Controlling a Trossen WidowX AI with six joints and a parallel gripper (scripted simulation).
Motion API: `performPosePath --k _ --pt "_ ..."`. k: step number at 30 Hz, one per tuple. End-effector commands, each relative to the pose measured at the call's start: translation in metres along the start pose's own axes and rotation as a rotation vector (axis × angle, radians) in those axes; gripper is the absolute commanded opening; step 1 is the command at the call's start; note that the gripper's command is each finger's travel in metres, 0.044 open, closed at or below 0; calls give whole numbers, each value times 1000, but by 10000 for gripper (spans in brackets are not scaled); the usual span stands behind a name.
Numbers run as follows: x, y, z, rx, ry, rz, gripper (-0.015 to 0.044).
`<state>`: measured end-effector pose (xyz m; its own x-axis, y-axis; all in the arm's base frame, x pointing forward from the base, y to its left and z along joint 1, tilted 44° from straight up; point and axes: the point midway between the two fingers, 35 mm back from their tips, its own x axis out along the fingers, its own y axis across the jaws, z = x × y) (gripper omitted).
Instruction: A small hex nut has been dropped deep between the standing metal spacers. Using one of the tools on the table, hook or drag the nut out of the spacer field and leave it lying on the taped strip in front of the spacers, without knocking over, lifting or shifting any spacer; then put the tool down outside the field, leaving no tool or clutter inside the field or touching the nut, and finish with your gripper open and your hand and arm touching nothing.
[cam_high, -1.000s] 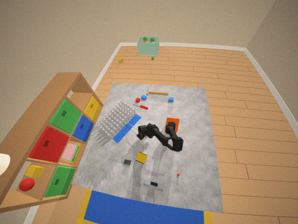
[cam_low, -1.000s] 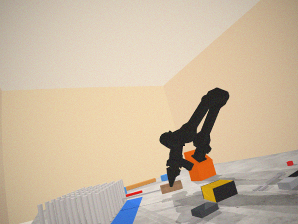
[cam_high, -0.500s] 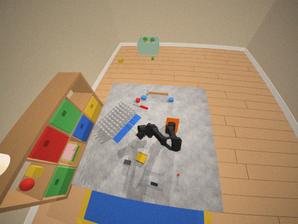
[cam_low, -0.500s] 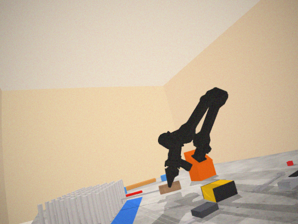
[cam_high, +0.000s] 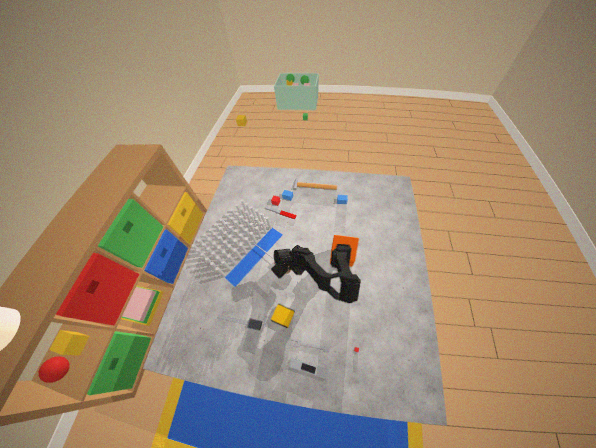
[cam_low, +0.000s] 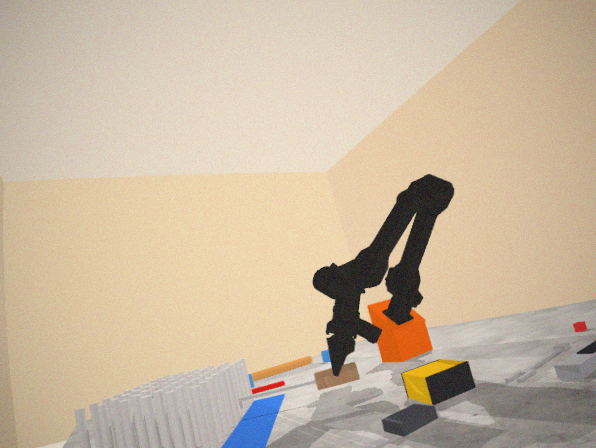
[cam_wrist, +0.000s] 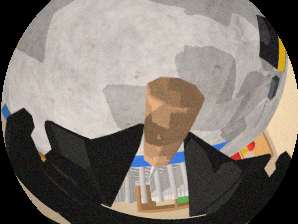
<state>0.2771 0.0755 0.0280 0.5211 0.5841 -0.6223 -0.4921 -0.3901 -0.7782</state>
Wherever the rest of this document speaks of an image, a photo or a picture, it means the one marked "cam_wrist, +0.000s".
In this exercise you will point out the blue cube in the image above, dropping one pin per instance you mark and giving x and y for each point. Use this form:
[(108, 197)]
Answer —
[(5, 111)]

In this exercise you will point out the yellow and black block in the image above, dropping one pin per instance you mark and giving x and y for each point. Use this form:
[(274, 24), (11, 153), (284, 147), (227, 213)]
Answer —
[(271, 48)]

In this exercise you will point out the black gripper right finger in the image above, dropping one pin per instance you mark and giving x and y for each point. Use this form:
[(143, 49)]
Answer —
[(211, 174)]

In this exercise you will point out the blue flat strip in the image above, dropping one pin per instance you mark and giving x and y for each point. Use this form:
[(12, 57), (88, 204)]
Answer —
[(178, 158)]

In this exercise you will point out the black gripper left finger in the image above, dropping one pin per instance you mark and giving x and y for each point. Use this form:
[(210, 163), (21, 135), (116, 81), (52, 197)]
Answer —
[(106, 159)]

